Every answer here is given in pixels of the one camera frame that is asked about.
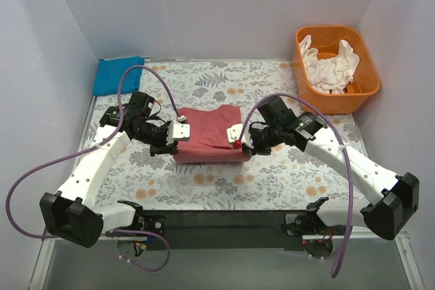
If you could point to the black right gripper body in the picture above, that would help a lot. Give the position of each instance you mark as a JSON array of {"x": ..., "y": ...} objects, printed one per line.
[{"x": 251, "y": 142}]

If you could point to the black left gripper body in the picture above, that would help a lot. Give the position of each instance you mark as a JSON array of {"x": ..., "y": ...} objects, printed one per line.
[{"x": 161, "y": 142}]

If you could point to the red t shirt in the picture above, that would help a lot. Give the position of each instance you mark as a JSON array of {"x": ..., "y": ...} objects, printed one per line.
[{"x": 208, "y": 141}]

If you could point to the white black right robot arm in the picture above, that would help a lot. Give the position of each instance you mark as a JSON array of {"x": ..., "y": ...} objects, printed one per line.
[{"x": 390, "y": 199}]

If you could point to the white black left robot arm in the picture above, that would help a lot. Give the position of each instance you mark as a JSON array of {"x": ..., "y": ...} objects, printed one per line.
[{"x": 70, "y": 213}]

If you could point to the white t shirts in basket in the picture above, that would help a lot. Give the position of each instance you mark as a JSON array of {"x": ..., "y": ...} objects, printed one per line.
[{"x": 331, "y": 75}]

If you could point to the folded blue t shirt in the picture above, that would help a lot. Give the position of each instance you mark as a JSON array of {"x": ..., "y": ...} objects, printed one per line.
[{"x": 109, "y": 73}]

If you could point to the orange plastic basket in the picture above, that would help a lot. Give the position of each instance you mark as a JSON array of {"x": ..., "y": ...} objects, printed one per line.
[{"x": 326, "y": 39}]

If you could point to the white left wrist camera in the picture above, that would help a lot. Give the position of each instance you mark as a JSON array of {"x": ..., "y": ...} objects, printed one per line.
[{"x": 177, "y": 131}]

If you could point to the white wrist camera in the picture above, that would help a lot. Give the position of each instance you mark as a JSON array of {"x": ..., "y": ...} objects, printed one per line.
[
  {"x": 177, "y": 131},
  {"x": 239, "y": 136}
]

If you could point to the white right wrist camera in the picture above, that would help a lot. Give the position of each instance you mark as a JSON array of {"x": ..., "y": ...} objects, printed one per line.
[{"x": 239, "y": 136}]

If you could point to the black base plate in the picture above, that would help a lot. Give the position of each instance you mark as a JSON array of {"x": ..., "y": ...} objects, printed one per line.
[{"x": 278, "y": 229}]

